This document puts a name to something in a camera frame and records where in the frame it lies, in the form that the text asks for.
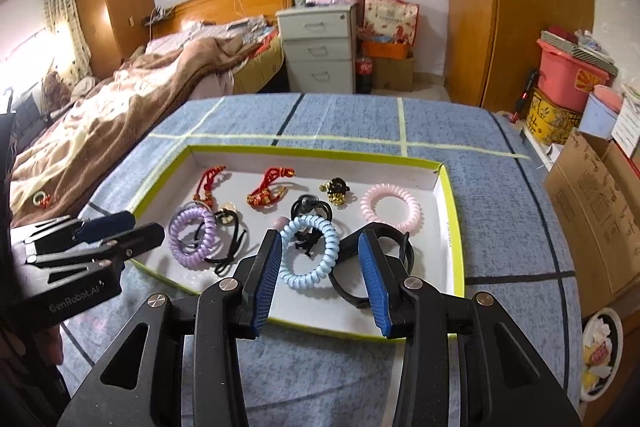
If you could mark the light blue box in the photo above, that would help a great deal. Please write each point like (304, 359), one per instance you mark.
(597, 117)

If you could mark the red patterned gift bag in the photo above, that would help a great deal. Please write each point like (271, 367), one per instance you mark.
(390, 19)

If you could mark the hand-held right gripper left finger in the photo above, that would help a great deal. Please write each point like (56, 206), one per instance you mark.
(265, 287)

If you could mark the red and black tool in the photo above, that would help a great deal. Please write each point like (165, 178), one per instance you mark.
(525, 92)

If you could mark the black gold hair clip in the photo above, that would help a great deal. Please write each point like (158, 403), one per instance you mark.
(335, 189)

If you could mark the floral curtain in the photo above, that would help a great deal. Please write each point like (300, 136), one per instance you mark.
(67, 27)

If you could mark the black wristband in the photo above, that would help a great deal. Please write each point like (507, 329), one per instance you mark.
(337, 282)

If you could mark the white drawer cabinet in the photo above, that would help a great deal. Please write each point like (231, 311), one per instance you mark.
(320, 52)

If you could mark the yellow patterned box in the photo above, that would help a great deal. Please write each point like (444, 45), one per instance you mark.
(547, 119)

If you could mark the pink round bead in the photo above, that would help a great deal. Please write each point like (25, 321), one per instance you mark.
(281, 222)

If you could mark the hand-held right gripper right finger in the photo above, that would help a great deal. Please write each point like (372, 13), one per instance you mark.
(375, 287)

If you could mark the brown blanket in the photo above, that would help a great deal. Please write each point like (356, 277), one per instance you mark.
(150, 107)

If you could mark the small cardboard box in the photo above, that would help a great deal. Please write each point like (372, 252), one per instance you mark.
(395, 74)

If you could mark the striped gift boxes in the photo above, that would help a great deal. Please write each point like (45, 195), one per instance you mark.
(590, 57)

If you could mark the wooden door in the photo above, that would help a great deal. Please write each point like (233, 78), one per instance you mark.
(525, 7)

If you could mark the orange box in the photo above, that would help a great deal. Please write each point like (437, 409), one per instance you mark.
(387, 51)

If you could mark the white tray with green rim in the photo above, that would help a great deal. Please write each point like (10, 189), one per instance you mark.
(300, 172)

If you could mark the pink plastic bin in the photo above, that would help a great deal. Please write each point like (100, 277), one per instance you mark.
(560, 79)

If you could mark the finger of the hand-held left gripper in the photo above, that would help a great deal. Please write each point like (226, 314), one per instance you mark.
(140, 239)
(107, 224)

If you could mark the cola bottle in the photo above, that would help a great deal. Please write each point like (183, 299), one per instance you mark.
(365, 74)

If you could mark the blue plaid tablecloth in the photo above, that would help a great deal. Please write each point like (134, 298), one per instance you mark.
(500, 217)

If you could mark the white bowl with scraps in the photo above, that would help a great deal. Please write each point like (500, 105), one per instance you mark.
(600, 357)

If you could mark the white printed paper box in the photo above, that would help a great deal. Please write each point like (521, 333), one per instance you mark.
(629, 127)

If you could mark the brown teddy bear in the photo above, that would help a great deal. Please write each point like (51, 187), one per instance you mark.
(55, 87)

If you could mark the large cardboard box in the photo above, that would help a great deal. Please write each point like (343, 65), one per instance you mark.
(585, 207)

